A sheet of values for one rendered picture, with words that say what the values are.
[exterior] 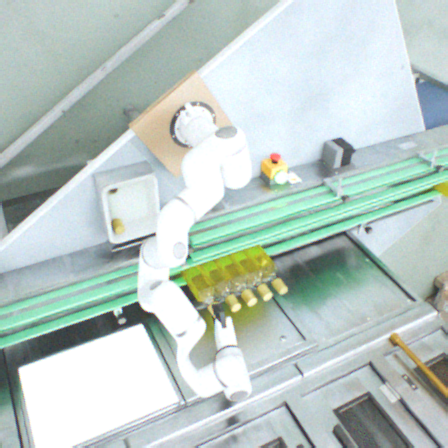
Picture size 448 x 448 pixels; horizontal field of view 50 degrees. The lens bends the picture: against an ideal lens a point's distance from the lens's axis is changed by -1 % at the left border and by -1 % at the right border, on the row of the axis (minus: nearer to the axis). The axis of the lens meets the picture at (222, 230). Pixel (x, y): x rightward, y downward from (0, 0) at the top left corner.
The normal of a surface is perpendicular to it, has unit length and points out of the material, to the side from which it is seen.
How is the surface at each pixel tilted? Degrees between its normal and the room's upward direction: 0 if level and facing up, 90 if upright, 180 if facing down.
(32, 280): 90
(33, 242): 0
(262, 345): 90
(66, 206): 0
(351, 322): 90
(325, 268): 89
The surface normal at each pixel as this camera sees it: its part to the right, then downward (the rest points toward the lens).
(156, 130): 0.45, 0.58
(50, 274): 0.02, -0.76
